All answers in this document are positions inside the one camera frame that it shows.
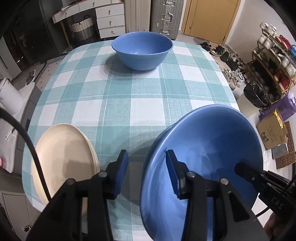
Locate shoe rack with shoes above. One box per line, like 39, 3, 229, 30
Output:
253, 22, 296, 102

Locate brown patterned box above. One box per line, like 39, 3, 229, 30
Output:
276, 148, 296, 171

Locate wooden shoe rack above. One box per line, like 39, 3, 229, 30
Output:
251, 23, 296, 105

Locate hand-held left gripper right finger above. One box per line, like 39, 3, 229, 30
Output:
166, 149, 271, 241

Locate white handle knife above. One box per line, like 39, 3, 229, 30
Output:
6, 128, 18, 141

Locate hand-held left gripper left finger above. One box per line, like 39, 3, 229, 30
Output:
25, 150, 129, 241

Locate white canister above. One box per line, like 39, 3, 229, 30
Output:
0, 77, 20, 114

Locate white desk with drawers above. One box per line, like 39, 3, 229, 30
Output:
51, 0, 126, 39

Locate white grey side table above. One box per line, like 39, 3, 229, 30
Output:
0, 82, 42, 174

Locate blue bowl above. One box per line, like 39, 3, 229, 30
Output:
111, 32, 174, 71
140, 104, 264, 241

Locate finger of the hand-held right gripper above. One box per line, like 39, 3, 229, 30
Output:
234, 162, 271, 193

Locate purple bag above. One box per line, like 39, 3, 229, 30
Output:
259, 93, 296, 121

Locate silver suitcase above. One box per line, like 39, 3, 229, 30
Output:
150, 0, 185, 40

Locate black cable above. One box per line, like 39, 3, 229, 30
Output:
254, 203, 276, 217
0, 108, 53, 202

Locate dotted white rug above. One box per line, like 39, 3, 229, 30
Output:
35, 54, 68, 87

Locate cardboard box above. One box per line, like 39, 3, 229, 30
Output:
256, 109, 288, 151

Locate wooden door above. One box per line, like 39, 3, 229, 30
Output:
181, 0, 241, 44

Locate grey storage cabinet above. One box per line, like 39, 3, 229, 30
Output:
0, 170, 45, 238

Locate beige suitcase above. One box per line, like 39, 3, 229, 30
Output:
125, 0, 152, 33

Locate teal checked tablecloth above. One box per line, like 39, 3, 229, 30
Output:
22, 40, 240, 241

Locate scattered shoes pile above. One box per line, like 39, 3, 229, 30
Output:
199, 42, 250, 90

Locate black trash bag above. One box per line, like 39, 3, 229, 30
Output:
243, 82, 270, 109

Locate woven laundry basket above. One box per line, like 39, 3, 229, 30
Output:
69, 15, 96, 40

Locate cream trash bin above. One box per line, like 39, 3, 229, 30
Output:
237, 93, 262, 117

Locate person's right hand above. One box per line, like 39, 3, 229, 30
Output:
265, 213, 286, 241

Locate grey slipper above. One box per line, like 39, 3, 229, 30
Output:
26, 70, 37, 85

